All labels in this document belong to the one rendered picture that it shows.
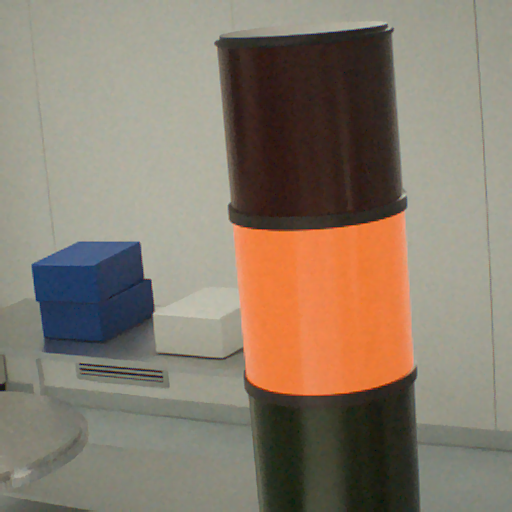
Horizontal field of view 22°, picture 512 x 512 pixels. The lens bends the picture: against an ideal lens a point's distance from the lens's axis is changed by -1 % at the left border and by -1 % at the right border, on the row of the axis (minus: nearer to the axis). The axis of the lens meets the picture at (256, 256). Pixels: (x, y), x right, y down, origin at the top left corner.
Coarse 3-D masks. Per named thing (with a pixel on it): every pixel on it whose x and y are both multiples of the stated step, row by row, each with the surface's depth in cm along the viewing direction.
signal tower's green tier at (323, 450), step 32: (256, 416) 39; (288, 416) 38; (320, 416) 37; (352, 416) 37; (384, 416) 38; (256, 448) 39; (288, 448) 38; (320, 448) 38; (352, 448) 38; (384, 448) 38; (416, 448) 39; (256, 480) 40; (288, 480) 38; (320, 480) 38; (352, 480) 38; (384, 480) 38; (416, 480) 39
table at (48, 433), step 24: (0, 408) 455; (24, 408) 453; (48, 408) 451; (72, 408) 449; (0, 432) 431; (24, 432) 429; (48, 432) 428; (72, 432) 426; (0, 456) 409; (24, 456) 408; (48, 456) 408; (72, 456) 416; (0, 480) 395; (24, 480) 398
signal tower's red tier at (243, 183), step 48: (240, 48) 36; (288, 48) 35; (336, 48) 35; (384, 48) 36; (240, 96) 36; (288, 96) 35; (336, 96) 35; (384, 96) 36; (240, 144) 37; (288, 144) 36; (336, 144) 36; (384, 144) 36; (240, 192) 37; (288, 192) 36; (336, 192) 36; (384, 192) 37
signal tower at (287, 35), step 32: (256, 32) 37; (288, 32) 36; (320, 32) 35; (352, 32) 35; (384, 32) 36; (256, 224) 37; (288, 224) 36; (320, 224) 36; (352, 224) 36; (384, 384) 37
